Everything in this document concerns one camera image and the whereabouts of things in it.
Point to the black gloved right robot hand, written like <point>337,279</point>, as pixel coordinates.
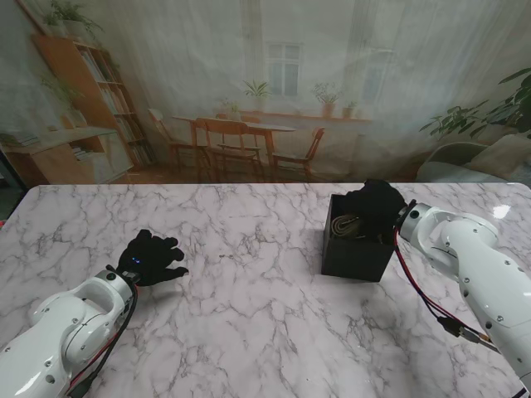
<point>377,207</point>

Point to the black panel beside backdrop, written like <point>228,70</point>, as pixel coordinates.
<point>6,195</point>

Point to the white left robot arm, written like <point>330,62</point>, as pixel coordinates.
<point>62,336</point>

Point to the beige woven belt double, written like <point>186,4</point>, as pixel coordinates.
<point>348,228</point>

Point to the black belt storage box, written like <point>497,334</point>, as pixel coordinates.
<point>352,257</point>

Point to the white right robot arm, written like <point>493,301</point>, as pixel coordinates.
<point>473,265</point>

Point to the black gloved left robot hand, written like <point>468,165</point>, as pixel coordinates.
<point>149,259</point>

